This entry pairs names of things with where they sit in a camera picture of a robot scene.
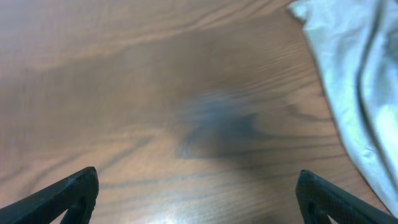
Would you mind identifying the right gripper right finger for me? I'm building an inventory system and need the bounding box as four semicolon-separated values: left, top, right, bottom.
295;170;397;224

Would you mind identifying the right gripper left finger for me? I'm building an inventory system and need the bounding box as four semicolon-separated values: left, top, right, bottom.
1;167;99;224

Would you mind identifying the grey-beige shirt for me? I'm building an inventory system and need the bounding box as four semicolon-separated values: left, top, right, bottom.
289;0;397;215

